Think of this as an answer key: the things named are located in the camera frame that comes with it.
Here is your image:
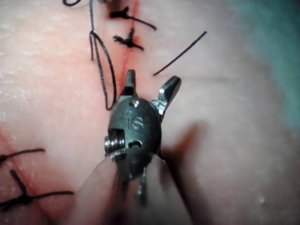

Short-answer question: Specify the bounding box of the right arm needle driver jaw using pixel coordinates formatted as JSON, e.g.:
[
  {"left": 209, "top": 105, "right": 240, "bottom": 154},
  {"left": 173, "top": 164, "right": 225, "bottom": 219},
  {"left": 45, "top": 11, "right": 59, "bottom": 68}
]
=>
[
  {"left": 121, "top": 69, "right": 138, "bottom": 98},
  {"left": 150, "top": 75, "right": 182, "bottom": 117}
]

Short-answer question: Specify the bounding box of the right arm needle driver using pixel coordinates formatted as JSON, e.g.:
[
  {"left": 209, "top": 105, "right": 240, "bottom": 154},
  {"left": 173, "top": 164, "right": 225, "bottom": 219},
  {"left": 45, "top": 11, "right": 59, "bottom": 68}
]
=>
[{"left": 104, "top": 94, "right": 164, "bottom": 163}]

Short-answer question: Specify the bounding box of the short black thread piece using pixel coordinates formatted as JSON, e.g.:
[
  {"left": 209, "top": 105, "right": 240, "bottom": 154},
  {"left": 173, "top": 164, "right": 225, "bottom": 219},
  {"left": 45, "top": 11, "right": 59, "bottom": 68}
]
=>
[{"left": 153, "top": 30, "right": 208, "bottom": 76}]

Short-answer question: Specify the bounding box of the black stitching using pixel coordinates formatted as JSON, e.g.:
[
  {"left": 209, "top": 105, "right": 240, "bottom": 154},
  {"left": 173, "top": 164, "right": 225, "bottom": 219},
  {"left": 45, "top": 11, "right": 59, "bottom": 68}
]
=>
[
  {"left": 98, "top": 0, "right": 157, "bottom": 51},
  {"left": 0, "top": 148, "right": 75, "bottom": 210}
]

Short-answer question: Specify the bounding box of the tissue pad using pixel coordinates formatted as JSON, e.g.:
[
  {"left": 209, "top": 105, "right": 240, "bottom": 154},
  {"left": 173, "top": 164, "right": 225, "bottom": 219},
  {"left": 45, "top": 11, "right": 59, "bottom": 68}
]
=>
[{"left": 0, "top": 0, "right": 300, "bottom": 225}]

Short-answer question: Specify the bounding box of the blue-green cloth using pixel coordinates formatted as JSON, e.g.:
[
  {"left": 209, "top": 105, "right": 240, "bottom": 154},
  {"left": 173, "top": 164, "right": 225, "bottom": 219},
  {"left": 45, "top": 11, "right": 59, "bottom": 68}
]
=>
[{"left": 231, "top": 0, "right": 300, "bottom": 133}]

